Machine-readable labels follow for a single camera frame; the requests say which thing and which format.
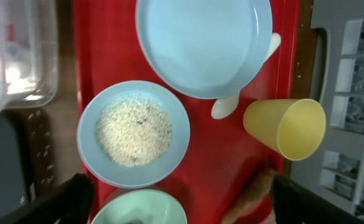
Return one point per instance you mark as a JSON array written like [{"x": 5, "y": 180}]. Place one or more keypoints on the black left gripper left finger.
[{"x": 70, "y": 202}]

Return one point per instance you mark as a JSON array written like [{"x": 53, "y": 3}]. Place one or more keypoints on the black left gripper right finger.
[{"x": 293, "y": 204}]

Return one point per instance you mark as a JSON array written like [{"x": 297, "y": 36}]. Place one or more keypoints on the orange carrot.
[{"x": 254, "y": 191}]

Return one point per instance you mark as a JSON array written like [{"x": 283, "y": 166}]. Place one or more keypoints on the mint green bowl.
[{"x": 146, "y": 206}]

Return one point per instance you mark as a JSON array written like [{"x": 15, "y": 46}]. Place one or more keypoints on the yellow plastic cup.
[{"x": 294, "y": 128}]

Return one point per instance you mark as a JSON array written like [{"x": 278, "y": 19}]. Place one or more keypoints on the light blue bowl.
[{"x": 112, "y": 173}]

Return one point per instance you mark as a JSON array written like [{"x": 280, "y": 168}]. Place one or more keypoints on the pile of white rice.
[{"x": 134, "y": 131}]

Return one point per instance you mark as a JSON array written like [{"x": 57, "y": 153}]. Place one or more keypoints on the grey dishwasher rack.
[{"x": 330, "y": 69}]

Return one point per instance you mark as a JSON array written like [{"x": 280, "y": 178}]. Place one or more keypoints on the clear plastic waste bin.
[{"x": 28, "y": 53}]

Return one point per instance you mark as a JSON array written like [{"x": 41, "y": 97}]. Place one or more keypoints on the black tray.
[{"x": 26, "y": 158}]

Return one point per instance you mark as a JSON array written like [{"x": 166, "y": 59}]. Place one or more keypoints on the red serving tray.
[{"x": 221, "y": 154}]

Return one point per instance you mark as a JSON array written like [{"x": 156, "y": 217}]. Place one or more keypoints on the white plastic spoon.
[{"x": 224, "y": 107}]

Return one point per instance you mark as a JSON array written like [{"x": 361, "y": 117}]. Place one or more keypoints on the light blue plate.
[{"x": 205, "y": 49}]

